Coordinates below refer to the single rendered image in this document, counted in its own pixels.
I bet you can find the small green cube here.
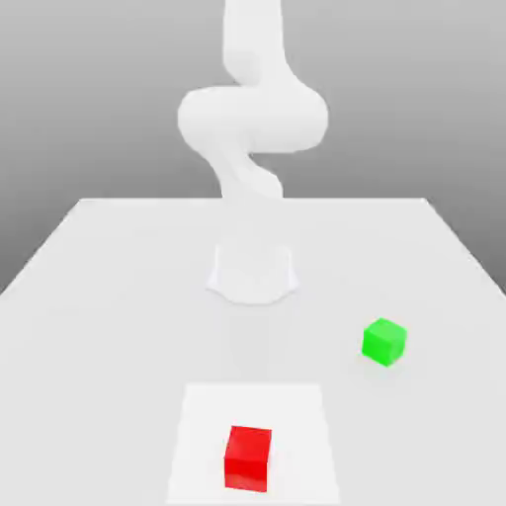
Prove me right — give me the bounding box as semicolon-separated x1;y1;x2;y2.
361;316;408;369

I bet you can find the small red cube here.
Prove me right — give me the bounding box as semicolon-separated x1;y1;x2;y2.
223;425;273;494

